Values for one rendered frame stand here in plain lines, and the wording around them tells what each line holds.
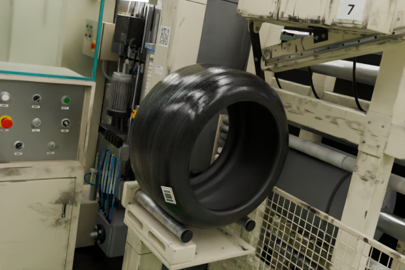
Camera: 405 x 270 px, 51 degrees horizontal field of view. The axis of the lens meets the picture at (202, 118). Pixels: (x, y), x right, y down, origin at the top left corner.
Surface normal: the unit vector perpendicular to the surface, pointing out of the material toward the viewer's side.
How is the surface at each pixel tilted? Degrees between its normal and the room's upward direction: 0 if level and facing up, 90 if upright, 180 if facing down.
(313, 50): 90
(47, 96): 90
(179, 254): 90
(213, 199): 22
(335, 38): 90
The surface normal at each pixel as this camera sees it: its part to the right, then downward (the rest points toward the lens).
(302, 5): -0.80, -0.03
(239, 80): 0.41, -0.54
